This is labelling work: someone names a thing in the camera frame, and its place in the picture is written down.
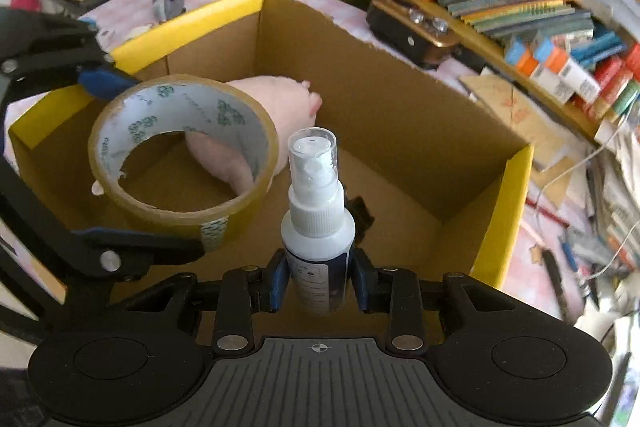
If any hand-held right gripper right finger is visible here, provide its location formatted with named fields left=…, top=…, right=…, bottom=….
left=351, top=248, right=521, bottom=354

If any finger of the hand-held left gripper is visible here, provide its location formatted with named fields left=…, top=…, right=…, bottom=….
left=0, top=7, right=138, bottom=108
left=0, top=154, right=207, bottom=304

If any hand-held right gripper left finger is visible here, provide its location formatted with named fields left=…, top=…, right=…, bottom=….
left=117, top=249, right=292, bottom=354

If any yellow tape roll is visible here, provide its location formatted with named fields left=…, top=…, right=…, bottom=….
left=87, top=74, right=280, bottom=253

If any white spray bottle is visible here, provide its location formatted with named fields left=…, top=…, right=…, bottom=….
left=280, top=127, right=357, bottom=315

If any black binder clip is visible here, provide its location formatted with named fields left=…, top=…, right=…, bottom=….
left=347, top=196, right=375, bottom=253

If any grey-blue toy car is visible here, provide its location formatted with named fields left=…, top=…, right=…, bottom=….
left=152, top=0, right=186, bottom=22

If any yellow cardboard box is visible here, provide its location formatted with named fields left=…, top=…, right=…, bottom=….
left=7, top=0, right=535, bottom=348

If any pink plush pig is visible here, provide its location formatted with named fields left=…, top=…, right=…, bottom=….
left=185, top=76, right=323, bottom=200

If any brown paper envelope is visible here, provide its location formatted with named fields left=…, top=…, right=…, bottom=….
left=460, top=74, right=571, bottom=172

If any dark wooden box with knobs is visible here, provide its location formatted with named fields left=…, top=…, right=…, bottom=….
left=366, top=0, right=461, bottom=68

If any pile of papers and books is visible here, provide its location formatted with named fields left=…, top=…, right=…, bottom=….
left=535, top=122, right=640, bottom=280

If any stack of papers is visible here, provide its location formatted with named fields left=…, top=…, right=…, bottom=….
left=585, top=117, right=640, bottom=273

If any orange and white carton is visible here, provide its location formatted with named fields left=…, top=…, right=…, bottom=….
left=532, top=39, right=601, bottom=105
left=504, top=36, right=543, bottom=78

